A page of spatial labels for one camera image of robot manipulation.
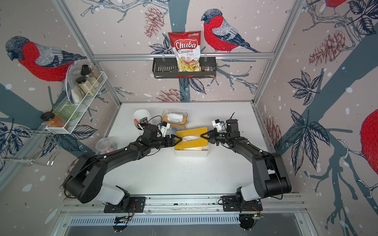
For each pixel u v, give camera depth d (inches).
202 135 32.8
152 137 27.8
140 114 36.6
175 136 31.1
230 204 28.5
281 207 29.7
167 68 37.4
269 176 17.2
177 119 39.6
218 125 32.9
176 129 39.5
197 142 32.7
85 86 30.0
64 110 27.9
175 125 38.3
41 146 25.4
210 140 30.5
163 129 31.8
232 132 28.1
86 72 31.4
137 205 28.7
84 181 17.0
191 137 34.7
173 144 30.1
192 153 34.5
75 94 27.5
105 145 35.2
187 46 31.7
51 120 23.6
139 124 37.4
